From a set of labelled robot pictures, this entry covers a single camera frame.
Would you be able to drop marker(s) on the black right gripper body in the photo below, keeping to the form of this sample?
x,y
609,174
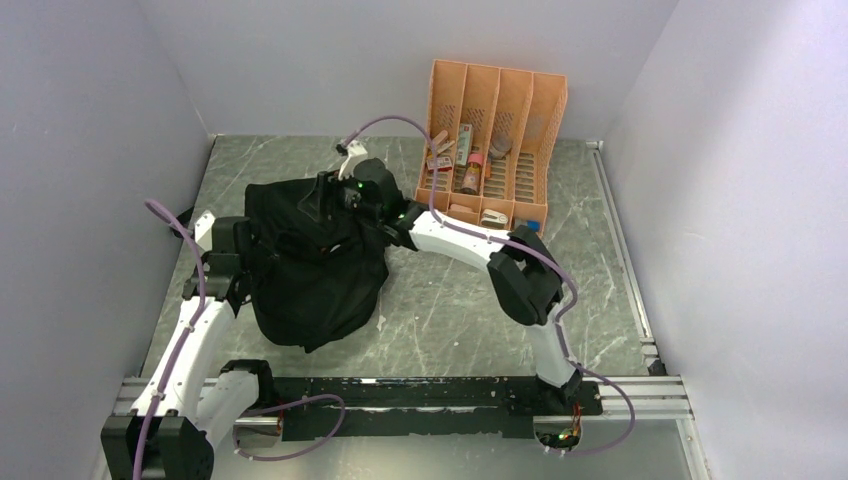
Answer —
x,y
343,197

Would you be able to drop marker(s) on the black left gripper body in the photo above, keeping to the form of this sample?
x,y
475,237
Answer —
x,y
251,259

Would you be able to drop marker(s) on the black student backpack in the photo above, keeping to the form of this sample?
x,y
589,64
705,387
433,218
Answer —
x,y
312,282

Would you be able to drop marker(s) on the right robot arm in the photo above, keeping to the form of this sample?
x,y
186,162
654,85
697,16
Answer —
x,y
527,281

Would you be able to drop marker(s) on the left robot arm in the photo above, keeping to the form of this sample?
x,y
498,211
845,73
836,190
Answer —
x,y
172,429

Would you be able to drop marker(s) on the pink white small box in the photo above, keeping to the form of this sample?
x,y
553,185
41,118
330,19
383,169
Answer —
x,y
439,164

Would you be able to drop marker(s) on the pink eraser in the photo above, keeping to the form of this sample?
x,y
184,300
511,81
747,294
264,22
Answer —
x,y
441,141

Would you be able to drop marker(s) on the brown bottle pink cap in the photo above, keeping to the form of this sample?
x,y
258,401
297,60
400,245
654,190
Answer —
x,y
471,180

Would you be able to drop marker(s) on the green white box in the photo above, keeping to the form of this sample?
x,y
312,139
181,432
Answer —
x,y
463,144

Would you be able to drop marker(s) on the white stapler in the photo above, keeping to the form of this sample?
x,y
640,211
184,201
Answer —
x,y
494,219

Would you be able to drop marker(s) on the orange plastic desk organizer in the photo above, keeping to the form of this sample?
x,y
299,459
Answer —
x,y
495,130

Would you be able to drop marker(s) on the grey round jar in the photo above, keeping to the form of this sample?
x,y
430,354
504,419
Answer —
x,y
500,145

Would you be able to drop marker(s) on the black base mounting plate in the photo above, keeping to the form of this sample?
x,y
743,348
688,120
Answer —
x,y
368,407

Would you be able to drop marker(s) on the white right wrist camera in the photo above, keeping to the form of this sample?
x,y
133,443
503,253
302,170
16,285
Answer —
x,y
354,153

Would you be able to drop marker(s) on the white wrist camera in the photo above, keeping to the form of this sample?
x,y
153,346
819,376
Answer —
x,y
202,232
354,153

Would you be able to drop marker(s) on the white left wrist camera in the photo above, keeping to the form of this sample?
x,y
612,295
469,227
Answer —
x,y
202,232

